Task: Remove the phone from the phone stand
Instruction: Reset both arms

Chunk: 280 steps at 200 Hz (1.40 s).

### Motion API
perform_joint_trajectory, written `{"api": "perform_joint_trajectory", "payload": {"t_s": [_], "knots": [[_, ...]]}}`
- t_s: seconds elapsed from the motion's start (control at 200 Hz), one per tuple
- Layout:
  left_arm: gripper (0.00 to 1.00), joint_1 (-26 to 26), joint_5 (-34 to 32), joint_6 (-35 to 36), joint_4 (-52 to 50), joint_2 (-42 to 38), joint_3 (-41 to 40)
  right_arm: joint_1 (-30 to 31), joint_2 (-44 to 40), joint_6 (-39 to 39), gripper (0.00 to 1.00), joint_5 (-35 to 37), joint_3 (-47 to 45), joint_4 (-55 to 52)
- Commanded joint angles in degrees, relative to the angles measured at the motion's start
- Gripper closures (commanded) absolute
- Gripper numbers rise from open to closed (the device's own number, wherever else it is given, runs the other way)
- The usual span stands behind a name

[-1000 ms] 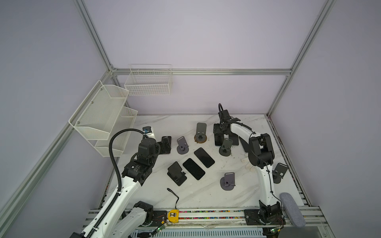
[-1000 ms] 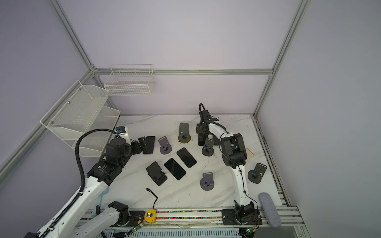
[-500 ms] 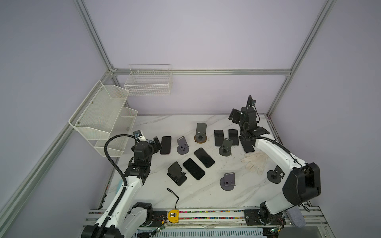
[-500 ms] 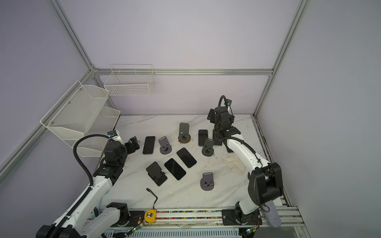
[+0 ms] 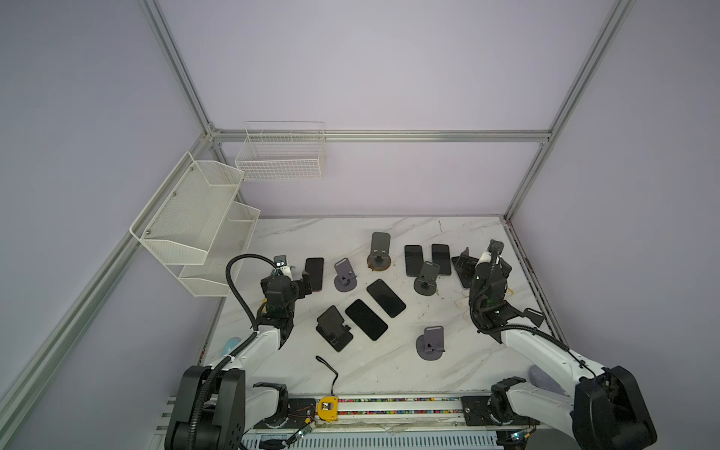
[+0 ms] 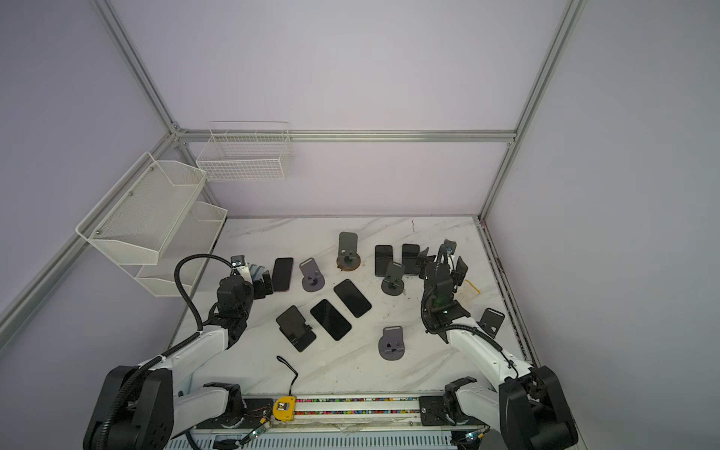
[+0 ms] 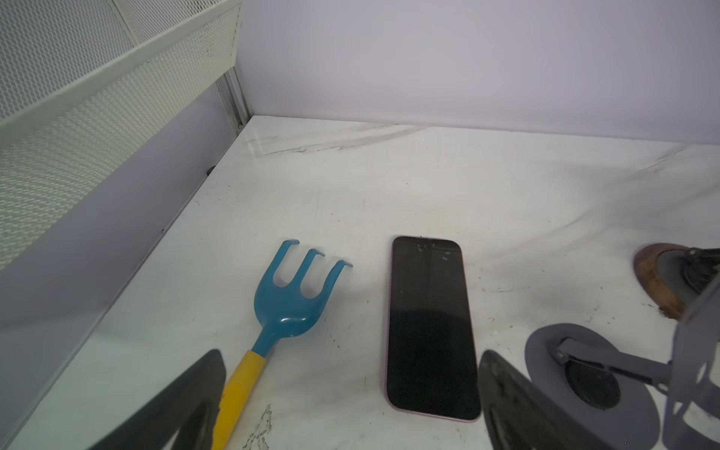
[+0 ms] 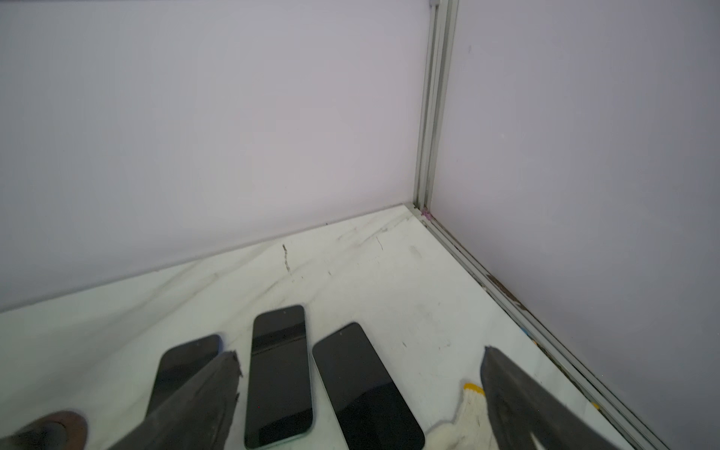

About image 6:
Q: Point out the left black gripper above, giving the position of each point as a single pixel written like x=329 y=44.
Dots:
x=260 y=292

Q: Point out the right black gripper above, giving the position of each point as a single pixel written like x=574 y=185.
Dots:
x=445 y=264

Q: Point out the black phone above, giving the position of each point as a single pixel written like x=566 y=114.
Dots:
x=282 y=274
x=383 y=257
x=333 y=322
x=352 y=298
x=409 y=259

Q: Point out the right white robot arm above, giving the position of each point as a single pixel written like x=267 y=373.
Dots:
x=457 y=328

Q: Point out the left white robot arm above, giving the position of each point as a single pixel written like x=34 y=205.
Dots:
x=146 y=406

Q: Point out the grey stand centre right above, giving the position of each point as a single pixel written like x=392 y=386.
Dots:
x=393 y=284

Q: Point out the grey stand front centre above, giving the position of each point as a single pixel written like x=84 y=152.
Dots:
x=391 y=343

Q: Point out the black folding phone stand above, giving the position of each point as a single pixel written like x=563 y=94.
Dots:
x=293 y=326

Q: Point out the grey round stand back left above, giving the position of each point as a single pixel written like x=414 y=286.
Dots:
x=313 y=279

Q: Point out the brown round phone stand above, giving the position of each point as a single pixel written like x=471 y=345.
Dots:
x=347 y=257

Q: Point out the white work glove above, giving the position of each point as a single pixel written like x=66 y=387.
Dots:
x=471 y=285

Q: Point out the white mesh two-tier shelf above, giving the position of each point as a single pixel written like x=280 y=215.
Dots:
x=153 y=218

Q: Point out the yellow tape measure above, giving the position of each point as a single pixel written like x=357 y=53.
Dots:
x=284 y=407

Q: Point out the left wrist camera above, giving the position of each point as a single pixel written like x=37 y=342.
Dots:
x=240 y=268

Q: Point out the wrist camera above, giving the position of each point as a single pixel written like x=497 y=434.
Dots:
x=448 y=248
x=240 y=268

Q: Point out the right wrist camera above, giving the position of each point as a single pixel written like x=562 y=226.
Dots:
x=448 y=248

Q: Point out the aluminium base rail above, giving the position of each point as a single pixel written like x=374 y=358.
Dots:
x=360 y=413

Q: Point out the white wire basket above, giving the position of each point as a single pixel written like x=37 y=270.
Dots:
x=238 y=151

